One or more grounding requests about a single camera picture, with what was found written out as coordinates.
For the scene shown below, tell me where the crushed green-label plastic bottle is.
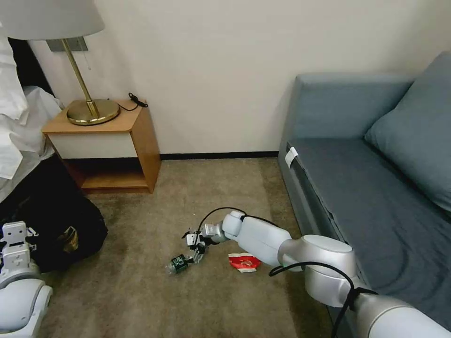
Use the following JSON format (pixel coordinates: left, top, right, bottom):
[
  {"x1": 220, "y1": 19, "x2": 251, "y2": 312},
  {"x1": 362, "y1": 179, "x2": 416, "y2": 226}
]
[{"x1": 165, "y1": 253, "x2": 193, "y2": 277}]

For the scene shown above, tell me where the black trash bag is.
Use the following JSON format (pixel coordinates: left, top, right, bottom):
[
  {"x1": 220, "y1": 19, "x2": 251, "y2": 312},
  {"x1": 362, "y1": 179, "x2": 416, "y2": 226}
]
[{"x1": 0, "y1": 194, "x2": 109, "y2": 274}]

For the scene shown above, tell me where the red and white wrapper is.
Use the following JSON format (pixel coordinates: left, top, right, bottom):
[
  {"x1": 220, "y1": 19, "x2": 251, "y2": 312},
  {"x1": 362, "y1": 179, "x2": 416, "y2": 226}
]
[{"x1": 228, "y1": 252, "x2": 264, "y2": 274}]

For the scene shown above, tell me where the white sofa tag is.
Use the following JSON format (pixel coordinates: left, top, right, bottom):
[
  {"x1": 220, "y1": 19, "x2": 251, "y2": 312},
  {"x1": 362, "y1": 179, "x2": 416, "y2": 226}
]
[{"x1": 285, "y1": 147, "x2": 299, "y2": 169}]

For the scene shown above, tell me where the wooden nightstand with white drawer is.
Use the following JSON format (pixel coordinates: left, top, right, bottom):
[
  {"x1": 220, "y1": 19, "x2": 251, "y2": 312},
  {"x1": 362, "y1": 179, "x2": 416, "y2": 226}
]
[{"x1": 42, "y1": 99, "x2": 162, "y2": 195}]

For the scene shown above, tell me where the blue-grey sofa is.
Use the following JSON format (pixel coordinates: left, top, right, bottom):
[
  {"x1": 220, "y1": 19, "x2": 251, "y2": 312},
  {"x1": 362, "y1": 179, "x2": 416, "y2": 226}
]
[{"x1": 278, "y1": 50, "x2": 451, "y2": 338}]

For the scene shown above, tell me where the white bed linen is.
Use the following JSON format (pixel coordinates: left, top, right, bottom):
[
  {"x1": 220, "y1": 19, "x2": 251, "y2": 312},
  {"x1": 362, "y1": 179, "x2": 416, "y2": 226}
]
[{"x1": 0, "y1": 21, "x2": 66, "y2": 204}]

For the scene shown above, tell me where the black headboard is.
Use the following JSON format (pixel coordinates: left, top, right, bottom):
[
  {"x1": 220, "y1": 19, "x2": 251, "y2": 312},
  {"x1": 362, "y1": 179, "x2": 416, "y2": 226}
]
[{"x1": 7, "y1": 36, "x2": 55, "y2": 96}]

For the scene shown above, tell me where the blue-grey cushion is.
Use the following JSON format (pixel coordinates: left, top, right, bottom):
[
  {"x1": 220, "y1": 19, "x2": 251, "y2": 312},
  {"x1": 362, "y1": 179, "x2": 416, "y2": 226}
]
[{"x1": 363, "y1": 80, "x2": 451, "y2": 213}]

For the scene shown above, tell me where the brass lamp with white shade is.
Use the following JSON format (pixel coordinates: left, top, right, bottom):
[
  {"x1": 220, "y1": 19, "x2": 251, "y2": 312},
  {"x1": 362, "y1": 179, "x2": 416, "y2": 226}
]
[{"x1": 0, "y1": 0, "x2": 122, "y2": 126}]

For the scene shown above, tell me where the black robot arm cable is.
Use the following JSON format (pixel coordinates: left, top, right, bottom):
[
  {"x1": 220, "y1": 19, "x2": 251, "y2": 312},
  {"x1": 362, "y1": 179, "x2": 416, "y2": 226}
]
[
  {"x1": 197, "y1": 207, "x2": 247, "y2": 236},
  {"x1": 269, "y1": 264, "x2": 380, "y2": 338}
]

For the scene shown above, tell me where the thin black cable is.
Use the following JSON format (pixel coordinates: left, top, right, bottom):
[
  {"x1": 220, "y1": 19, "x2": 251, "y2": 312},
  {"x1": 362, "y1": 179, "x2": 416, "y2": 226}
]
[{"x1": 119, "y1": 92, "x2": 148, "y2": 112}]

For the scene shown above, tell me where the grey wall switch plate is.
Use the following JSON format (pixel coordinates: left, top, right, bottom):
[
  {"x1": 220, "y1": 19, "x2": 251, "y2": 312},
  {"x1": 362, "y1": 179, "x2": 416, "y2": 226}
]
[{"x1": 46, "y1": 38, "x2": 89, "y2": 53}]

